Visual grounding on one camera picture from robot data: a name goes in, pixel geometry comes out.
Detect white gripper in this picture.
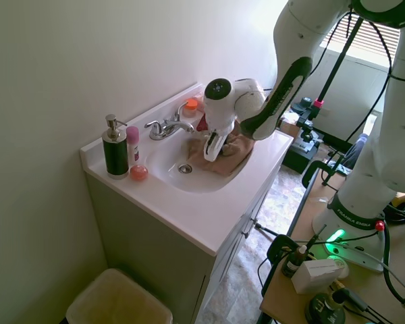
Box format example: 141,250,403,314
202,123,236,162

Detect beige pink towel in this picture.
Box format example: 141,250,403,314
184,126,257,177

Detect white sink vanity top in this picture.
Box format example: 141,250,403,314
80,82,294,256

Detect small jar with orange lid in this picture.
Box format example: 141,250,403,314
183,97,198,119

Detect black equipment case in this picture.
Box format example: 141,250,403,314
282,140,325,175

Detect black C-clamp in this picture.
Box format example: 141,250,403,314
261,234,308,300
302,159,354,203

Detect round pink soap container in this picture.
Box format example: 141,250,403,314
129,164,149,182

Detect pink deodorant stick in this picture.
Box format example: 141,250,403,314
126,126,141,169

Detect black soap dispenser silver pump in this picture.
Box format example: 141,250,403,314
102,113,130,180

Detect brown dropper bottle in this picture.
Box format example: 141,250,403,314
281,244,308,279

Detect grey vanity cabinet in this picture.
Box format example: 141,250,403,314
84,161,288,324

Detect white cardboard box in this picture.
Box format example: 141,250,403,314
292,258,340,295

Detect white round lid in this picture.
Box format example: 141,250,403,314
325,256,350,279

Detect window blinds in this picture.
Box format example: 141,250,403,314
319,13,401,74

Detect beige trash bin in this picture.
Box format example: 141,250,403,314
65,268,173,324

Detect black round base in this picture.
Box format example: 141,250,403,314
305,292,347,324

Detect chrome two-handle faucet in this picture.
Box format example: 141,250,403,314
144,101,196,141

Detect black camera stand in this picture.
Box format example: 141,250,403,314
292,16,365,155

